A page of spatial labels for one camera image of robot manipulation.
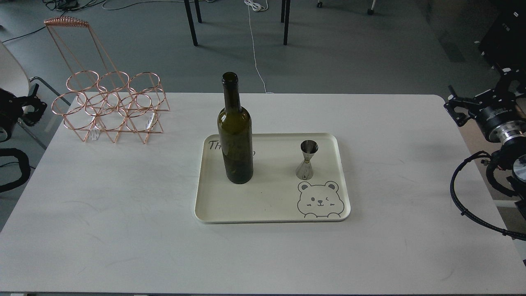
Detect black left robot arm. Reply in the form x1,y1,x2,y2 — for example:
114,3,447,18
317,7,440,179
0,84,47,142

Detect dark green wine bottle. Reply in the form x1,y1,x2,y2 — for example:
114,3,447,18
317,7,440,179
217,72,254,184

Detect cream bear serving tray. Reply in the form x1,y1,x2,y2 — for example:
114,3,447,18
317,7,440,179
195,133,351,224

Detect black equipment case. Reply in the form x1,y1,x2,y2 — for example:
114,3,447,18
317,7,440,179
478,0,526,70

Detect steel double jigger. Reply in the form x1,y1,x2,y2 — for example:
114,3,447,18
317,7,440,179
295,140,318,180

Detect white chair left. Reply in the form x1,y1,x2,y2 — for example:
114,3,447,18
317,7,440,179
0,43,30,97

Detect black table legs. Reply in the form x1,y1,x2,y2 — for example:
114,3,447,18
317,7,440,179
183,0,202,47
280,0,291,46

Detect white floor cable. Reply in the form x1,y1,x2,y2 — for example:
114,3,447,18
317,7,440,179
244,0,275,94

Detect black braided cable left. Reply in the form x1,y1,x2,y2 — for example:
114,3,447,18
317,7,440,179
0,148,32,194

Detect copper wire bottle rack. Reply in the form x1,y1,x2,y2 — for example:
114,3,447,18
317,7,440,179
44,16,171,143

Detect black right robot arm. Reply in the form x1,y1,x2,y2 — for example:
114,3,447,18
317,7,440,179
444,67,526,201

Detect black table legs left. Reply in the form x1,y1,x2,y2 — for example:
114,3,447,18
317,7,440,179
183,0,202,47

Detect black table legs right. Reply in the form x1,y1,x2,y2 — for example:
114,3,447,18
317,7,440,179
280,0,291,46

